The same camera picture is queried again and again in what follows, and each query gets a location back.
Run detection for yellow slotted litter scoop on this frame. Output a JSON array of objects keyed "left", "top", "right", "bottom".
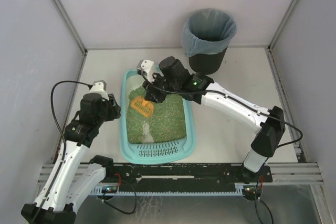
[{"left": 130, "top": 96, "right": 154, "bottom": 118}]

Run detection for teal plastic litter box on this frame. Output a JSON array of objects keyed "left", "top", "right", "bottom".
[{"left": 119, "top": 69, "right": 196, "bottom": 165}]

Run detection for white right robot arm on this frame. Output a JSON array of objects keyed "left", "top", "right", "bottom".
[{"left": 137, "top": 56, "right": 285, "bottom": 183}]

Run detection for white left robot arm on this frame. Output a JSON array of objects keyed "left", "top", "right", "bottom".
[{"left": 21, "top": 92, "right": 121, "bottom": 223}]

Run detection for green cat litter pellets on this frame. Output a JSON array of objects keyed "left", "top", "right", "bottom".
[{"left": 126, "top": 94, "right": 186, "bottom": 144}]

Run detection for black trash bin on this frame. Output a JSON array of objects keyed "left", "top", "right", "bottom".
[{"left": 188, "top": 48, "right": 227, "bottom": 74}]

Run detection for blue trash bag liner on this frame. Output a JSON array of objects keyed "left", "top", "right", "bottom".
[{"left": 181, "top": 8, "right": 237, "bottom": 57}]

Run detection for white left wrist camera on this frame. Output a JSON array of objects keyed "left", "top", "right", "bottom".
[{"left": 89, "top": 80, "right": 109, "bottom": 100}]

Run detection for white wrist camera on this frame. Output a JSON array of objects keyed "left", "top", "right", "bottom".
[
  {"left": 136, "top": 59, "right": 156, "bottom": 83},
  {"left": 89, "top": 80, "right": 109, "bottom": 100}
]

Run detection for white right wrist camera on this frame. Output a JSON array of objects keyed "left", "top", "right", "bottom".
[{"left": 136, "top": 59, "right": 156, "bottom": 83}]

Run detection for black left camera cable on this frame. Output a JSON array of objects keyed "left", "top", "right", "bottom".
[{"left": 28, "top": 80, "right": 94, "bottom": 224}]

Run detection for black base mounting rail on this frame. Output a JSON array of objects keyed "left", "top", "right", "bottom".
[{"left": 102, "top": 163, "right": 272, "bottom": 188}]

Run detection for white slotted cable duct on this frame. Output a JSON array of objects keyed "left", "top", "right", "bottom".
[{"left": 90, "top": 179, "right": 255, "bottom": 196}]

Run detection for aluminium frame extrusion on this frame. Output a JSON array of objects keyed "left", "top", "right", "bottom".
[{"left": 268, "top": 163, "right": 323, "bottom": 185}]

